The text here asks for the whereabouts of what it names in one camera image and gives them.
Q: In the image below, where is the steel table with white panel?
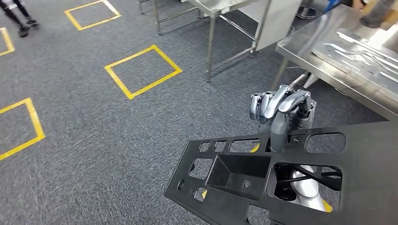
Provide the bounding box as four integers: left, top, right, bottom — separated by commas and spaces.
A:
137, 0, 304, 83

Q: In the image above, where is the stainless steel workbench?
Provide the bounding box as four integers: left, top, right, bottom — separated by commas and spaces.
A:
270, 4, 398, 122

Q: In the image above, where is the round metal stanchion base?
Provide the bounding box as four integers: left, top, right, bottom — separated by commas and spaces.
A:
295, 5, 318, 20

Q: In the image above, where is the black perforated plastic part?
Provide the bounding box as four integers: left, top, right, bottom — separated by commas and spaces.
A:
164, 121, 398, 225

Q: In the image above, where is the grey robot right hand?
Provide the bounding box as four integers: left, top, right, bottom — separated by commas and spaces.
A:
249, 84, 317, 153

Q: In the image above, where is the grooved metal plate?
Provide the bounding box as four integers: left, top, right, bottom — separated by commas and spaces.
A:
312, 28, 398, 97

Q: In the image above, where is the person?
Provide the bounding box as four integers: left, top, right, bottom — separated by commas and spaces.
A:
0, 0, 39, 38

